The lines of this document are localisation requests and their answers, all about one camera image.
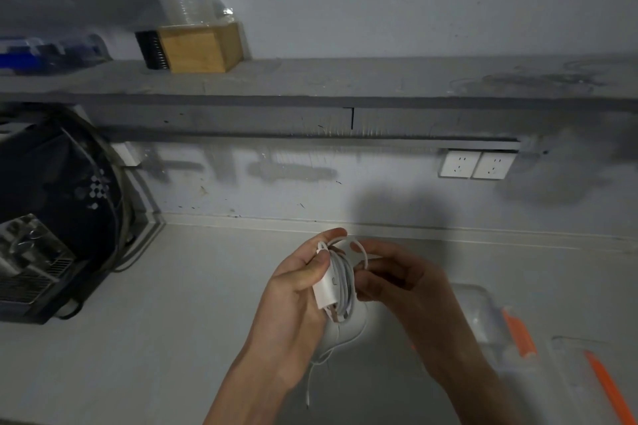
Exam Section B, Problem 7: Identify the black ridged holder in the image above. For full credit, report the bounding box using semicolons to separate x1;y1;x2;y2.
135;30;169;71

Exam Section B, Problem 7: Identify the black coffee machine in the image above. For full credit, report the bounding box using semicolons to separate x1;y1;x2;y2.
0;108;135;326

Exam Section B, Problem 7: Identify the white wall socket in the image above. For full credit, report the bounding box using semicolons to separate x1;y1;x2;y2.
472;152;517;181
439;150;481;179

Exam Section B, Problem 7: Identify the person's right forearm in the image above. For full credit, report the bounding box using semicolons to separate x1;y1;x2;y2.
426;357;516;425

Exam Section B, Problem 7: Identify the wooden box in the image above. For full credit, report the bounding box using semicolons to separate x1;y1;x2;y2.
158;21;246;74

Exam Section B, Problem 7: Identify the white charger with cable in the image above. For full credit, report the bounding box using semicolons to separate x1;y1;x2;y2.
305;235;382;408

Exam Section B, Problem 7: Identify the stack of clear plastic cups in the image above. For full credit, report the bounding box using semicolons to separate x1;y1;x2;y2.
156;0;235;27

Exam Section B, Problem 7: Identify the person's right hand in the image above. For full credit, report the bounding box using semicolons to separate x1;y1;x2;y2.
351;239;481;381

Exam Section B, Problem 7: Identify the black power cable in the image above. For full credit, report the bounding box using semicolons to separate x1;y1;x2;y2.
55;108;165;321

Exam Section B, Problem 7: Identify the person's left forearm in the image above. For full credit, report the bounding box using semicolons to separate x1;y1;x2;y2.
203;347;300;425

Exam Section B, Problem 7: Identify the clear box with orange clip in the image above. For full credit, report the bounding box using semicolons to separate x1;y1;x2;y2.
546;335;638;425
449;283;543;381

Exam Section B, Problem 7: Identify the blue plastic container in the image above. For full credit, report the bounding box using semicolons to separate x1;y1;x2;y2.
0;34;110;77

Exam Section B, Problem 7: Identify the person's left hand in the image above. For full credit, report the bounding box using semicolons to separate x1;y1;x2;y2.
245;228;349;393

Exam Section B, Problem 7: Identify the grey wall shelf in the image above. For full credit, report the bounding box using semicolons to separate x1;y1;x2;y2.
0;55;638;151

